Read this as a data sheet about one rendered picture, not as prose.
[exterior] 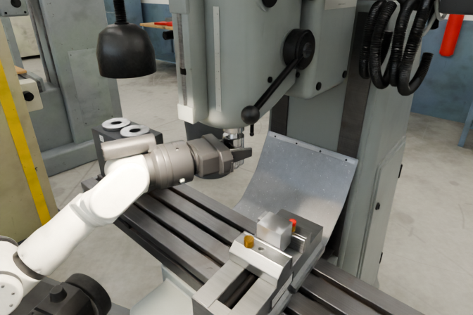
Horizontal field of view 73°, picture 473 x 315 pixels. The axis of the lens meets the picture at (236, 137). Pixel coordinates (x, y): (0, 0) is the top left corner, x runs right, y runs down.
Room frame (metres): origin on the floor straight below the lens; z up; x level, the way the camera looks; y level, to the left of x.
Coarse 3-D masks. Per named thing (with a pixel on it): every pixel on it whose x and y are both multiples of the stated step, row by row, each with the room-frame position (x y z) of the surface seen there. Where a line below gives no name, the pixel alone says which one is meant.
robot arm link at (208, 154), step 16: (176, 144) 0.56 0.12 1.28; (192, 144) 0.59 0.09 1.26; (208, 144) 0.60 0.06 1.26; (224, 144) 0.59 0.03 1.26; (176, 160) 0.53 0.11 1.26; (192, 160) 0.54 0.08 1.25; (208, 160) 0.55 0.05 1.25; (224, 160) 0.55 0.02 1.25; (176, 176) 0.52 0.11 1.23; (192, 176) 0.53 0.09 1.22
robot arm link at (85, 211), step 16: (112, 176) 0.46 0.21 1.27; (128, 176) 0.47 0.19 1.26; (144, 176) 0.48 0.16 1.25; (96, 192) 0.44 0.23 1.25; (112, 192) 0.45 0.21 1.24; (128, 192) 0.46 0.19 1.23; (80, 208) 0.43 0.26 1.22; (96, 208) 0.43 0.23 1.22; (112, 208) 0.44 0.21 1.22; (96, 224) 0.44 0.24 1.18
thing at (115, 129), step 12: (108, 120) 1.00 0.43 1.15; (120, 120) 1.00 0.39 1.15; (96, 132) 0.94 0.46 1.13; (108, 132) 0.93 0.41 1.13; (120, 132) 0.90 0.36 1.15; (132, 132) 0.93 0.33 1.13; (144, 132) 0.90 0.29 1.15; (156, 132) 0.93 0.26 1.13; (96, 144) 0.96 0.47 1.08; (156, 144) 0.90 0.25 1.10
